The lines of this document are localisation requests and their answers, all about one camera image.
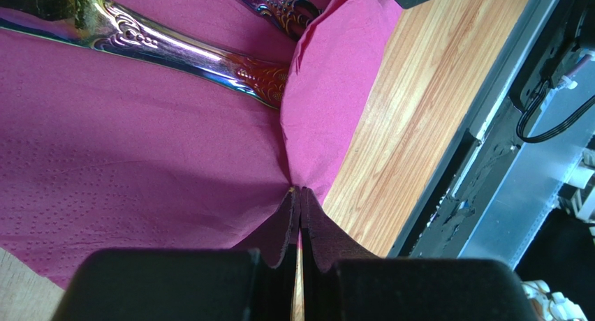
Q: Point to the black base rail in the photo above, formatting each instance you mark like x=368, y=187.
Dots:
x=541, y=83

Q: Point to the magenta paper napkin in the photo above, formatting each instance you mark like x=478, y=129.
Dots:
x=99, y=151

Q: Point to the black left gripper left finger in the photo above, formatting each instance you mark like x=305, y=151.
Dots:
x=254, y=280

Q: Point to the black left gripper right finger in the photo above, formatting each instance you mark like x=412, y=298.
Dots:
x=344, y=281

